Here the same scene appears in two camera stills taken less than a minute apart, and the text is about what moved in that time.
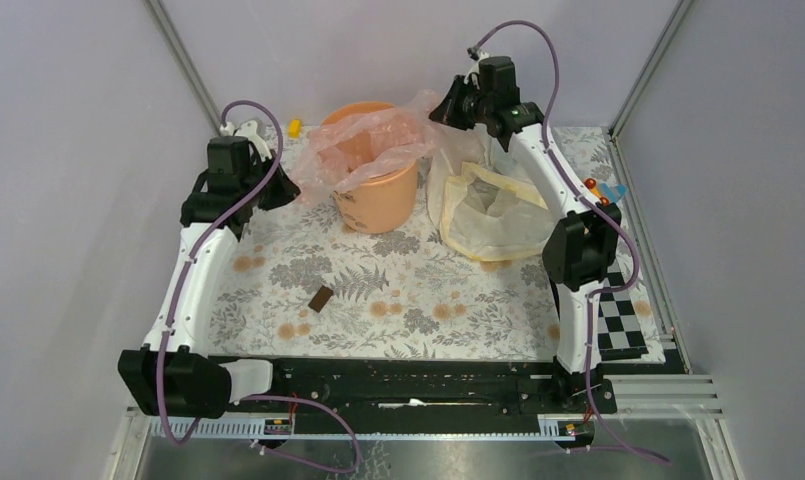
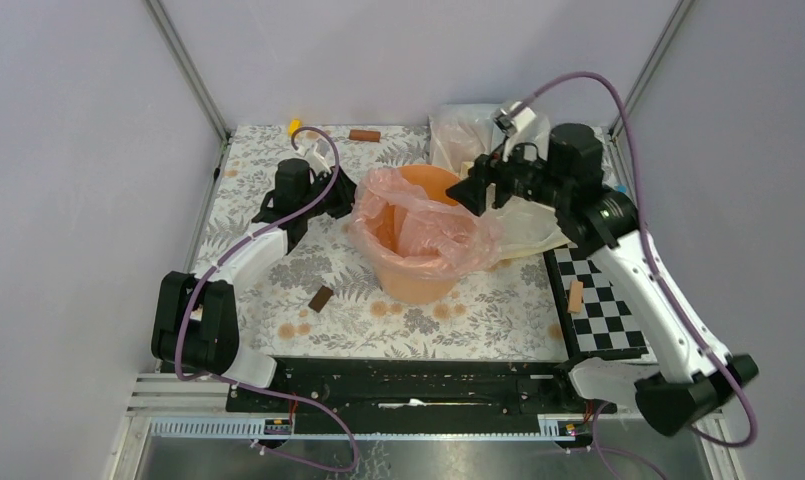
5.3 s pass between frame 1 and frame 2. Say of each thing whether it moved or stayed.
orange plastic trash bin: moved
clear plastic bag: stayed
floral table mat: stayed
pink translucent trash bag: moved
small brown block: stayed
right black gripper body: moved
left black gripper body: moved
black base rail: stayed
